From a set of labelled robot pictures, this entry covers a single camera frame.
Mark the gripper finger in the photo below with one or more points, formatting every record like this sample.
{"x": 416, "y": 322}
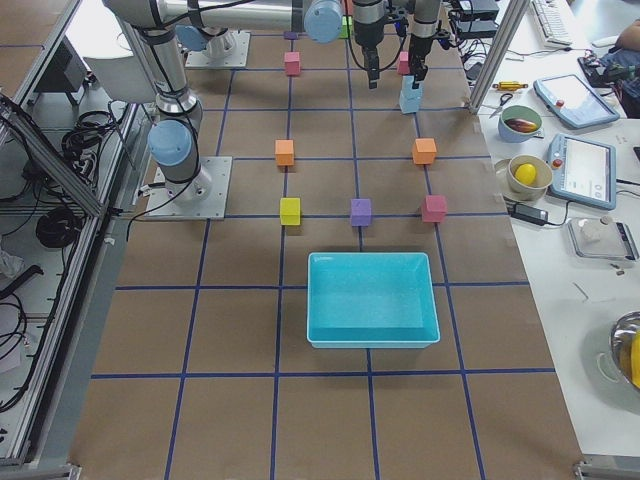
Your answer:
{"x": 372, "y": 68}

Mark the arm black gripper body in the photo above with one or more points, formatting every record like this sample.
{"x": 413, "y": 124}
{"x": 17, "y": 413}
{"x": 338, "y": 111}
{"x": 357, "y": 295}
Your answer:
{"x": 366, "y": 29}
{"x": 419, "y": 39}

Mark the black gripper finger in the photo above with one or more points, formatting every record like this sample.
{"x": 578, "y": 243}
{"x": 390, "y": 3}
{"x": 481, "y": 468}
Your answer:
{"x": 418, "y": 71}

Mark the light blue foam block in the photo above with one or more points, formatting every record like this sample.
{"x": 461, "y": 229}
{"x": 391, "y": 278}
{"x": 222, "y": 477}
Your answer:
{"x": 411, "y": 88}

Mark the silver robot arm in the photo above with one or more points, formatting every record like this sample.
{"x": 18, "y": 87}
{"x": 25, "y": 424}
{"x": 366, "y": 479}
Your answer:
{"x": 155, "y": 24}
{"x": 350, "y": 10}

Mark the pink foam block far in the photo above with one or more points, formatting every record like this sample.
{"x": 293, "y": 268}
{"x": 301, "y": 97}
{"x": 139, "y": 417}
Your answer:
{"x": 402, "y": 64}

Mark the pink foam block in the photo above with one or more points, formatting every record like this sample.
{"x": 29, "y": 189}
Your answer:
{"x": 434, "y": 208}
{"x": 292, "y": 63}
{"x": 402, "y": 64}

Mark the green foam block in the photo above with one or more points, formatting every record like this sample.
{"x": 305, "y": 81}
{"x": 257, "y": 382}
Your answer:
{"x": 346, "y": 27}

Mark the pink foam block near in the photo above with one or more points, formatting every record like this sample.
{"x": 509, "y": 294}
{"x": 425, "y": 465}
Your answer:
{"x": 292, "y": 63}

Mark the orange foam block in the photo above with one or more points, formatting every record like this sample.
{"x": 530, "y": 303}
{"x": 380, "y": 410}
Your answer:
{"x": 424, "y": 151}
{"x": 284, "y": 152}

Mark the gold metal cylinder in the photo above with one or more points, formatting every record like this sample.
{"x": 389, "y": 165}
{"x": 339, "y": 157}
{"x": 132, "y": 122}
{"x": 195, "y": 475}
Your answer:
{"x": 510, "y": 86}

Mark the black scissors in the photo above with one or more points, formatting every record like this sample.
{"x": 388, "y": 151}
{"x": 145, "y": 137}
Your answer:
{"x": 504, "y": 99}

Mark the green bowl with fruit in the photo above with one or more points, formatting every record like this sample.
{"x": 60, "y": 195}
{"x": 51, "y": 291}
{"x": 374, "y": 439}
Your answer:
{"x": 518, "y": 124}

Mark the blue teach pendant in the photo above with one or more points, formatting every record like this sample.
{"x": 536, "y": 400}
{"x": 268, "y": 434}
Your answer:
{"x": 583, "y": 171}
{"x": 574, "y": 102}

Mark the cream bowl with lemon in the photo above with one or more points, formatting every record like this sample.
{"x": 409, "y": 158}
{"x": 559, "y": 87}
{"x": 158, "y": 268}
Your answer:
{"x": 528, "y": 177}

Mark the yellow foam block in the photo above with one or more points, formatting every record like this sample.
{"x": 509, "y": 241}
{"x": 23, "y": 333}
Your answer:
{"x": 290, "y": 212}

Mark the black power adapter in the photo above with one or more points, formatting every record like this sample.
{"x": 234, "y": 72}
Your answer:
{"x": 529, "y": 214}

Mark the turquoise plastic tray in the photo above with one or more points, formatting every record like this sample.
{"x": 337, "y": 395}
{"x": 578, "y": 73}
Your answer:
{"x": 381, "y": 300}

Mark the kitchen scale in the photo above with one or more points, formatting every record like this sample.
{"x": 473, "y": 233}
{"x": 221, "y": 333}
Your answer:
{"x": 602, "y": 238}

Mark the steel bowl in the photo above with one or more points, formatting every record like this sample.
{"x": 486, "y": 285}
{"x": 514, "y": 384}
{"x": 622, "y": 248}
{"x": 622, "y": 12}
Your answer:
{"x": 624, "y": 346}

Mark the aluminium frame post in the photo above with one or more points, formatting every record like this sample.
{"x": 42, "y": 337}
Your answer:
{"x": 507, "y": 28}

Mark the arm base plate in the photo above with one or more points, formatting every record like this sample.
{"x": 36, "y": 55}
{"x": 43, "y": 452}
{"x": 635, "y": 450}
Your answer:
{"x": 204, "y": 198}
{"x": 227, "y": 50}

